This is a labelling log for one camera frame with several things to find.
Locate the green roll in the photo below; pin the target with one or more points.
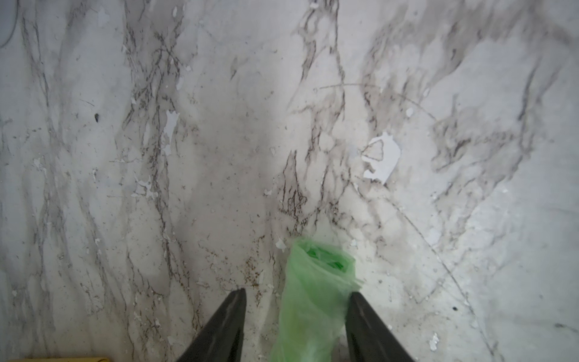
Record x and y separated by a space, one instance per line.
319 279

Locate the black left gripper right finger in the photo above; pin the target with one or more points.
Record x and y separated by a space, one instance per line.
369 339

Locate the yellow three-drawer box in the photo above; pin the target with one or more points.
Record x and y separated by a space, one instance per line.
63 359

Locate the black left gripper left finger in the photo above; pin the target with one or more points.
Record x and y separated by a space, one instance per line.
221 339

